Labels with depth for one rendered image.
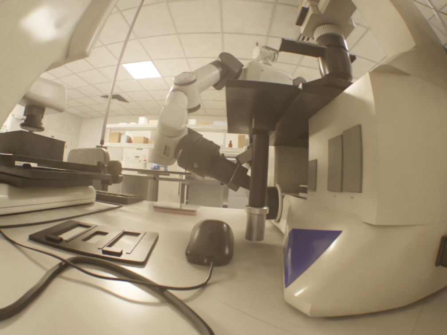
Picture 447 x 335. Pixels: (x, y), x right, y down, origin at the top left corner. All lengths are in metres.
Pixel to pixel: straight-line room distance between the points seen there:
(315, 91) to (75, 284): 0.26
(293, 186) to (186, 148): 0.24
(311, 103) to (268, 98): 0.05
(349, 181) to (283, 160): 0.29
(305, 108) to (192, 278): 0.21
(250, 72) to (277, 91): 0.67
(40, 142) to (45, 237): 0.32
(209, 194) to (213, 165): 2.97
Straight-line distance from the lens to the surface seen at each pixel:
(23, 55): 0.42
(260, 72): 0.87
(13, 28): 0.42
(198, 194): 3.43
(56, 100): 0.59
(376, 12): 0.28
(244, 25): 2.64
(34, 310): 0.16
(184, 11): 2.54
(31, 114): 0.58
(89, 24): 0.51
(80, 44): 0.47
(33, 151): 0.54
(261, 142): 0.27
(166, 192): 5.24
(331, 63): 0.39
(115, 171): 0.52
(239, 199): 2.68
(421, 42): 0.22
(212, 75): 0.78
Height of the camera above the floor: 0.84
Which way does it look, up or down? 3 degrees up
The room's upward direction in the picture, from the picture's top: 4 degrees clockwise
